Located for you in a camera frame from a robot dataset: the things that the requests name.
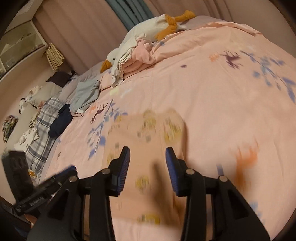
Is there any navy dark garment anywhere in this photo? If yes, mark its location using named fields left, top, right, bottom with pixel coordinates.
left=48, top=104, right=73, bottom=138

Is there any teal curtain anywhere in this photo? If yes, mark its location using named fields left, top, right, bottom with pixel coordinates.
left=106, top=0, right=154, bottom=31

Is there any white bedside shelf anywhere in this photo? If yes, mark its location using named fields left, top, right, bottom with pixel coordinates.
left=1, top=1, right=47, bottom=79

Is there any hanging straw bundle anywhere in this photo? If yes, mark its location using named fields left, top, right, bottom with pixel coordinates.
left=45, top=43, right=65, bottom=71

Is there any peach duck-print pajama garment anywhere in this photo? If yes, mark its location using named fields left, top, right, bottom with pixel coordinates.
left=102, top=109, right=186, bottom=227

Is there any white folded cloth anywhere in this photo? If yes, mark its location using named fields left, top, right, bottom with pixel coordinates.
left=111, top=35, right=143, bottom=87

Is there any dark brown pillow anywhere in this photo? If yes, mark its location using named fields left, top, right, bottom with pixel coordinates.
left=46, top=71, right=75, bottom=88

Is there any grey plaid blanket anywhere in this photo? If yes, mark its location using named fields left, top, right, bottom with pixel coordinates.
left=26, top=97, right=63, bottom=178

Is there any pink printed duvet cover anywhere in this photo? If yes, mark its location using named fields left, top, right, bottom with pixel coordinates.
left=41, top=22, right=295, bottom=240

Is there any pink folded towel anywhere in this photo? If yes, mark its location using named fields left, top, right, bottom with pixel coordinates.
left=120, top=39, right=155, bottom=74

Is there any white goose plush toy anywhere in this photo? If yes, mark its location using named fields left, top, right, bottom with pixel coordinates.
left=100, top=10, right=196, bottom=73

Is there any grey-blue crumpled garment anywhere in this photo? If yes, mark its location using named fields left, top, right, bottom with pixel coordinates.
left=70, top=78, right=100, bottom=114

